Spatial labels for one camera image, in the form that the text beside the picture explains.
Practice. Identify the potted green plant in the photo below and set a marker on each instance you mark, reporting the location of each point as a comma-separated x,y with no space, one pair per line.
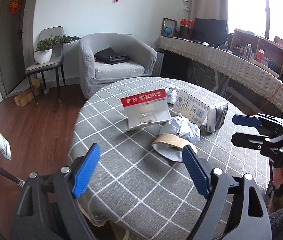
44,48

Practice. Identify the beige lace desk cloth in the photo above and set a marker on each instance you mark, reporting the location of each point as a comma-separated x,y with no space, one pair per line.
247,74

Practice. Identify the wooden shelf unit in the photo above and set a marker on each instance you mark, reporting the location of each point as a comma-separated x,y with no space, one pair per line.
264,51

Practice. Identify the grey dining chair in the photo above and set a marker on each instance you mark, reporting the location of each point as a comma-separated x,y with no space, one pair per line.
55,63

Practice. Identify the black monitor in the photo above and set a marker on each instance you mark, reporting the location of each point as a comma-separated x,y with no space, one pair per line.
209,30

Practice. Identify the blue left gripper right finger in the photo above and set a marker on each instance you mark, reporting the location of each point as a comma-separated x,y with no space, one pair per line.
197,171

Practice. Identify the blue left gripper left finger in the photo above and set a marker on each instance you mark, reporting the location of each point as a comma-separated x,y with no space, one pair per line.
85,169

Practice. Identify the small blue globe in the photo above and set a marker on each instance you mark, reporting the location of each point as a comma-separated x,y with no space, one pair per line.
167,31

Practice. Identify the white label cardboard box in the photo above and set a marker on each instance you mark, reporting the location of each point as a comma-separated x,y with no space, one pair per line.
198,112

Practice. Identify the brown tape roll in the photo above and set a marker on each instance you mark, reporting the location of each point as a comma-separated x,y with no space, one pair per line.
171,146

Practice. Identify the cardboard box on floor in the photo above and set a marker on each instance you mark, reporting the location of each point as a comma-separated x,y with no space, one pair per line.
26,96

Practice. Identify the grey checked round tablecloth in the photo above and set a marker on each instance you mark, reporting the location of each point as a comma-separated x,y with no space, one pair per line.
144,193

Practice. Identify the black handbag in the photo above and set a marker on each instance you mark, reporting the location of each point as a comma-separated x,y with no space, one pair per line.
109,56

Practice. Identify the grey door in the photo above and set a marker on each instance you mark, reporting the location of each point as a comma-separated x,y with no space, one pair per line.
12,68

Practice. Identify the grey armchair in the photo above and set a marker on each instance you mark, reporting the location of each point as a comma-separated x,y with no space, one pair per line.
94,75

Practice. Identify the crumpled white paper ball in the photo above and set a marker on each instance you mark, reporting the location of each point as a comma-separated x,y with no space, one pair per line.
183,128

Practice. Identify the small red flags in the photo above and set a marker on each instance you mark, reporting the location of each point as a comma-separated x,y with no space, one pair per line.
186,23

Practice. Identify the picture frame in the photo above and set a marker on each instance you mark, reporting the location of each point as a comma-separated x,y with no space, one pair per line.
167,22

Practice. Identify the red white SanDisk package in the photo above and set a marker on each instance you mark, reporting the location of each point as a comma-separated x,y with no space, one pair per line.
146,109

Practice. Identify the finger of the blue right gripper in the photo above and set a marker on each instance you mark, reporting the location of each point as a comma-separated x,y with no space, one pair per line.
245,120
250,141

